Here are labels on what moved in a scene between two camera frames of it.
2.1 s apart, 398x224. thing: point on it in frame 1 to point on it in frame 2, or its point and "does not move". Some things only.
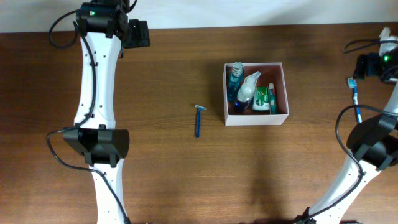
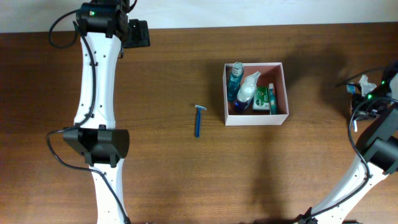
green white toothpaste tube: [273, 99] does not move
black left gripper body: [138, 34] does not move
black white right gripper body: [363, 65] to [360, 106]
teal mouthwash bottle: [237, 75] does not move
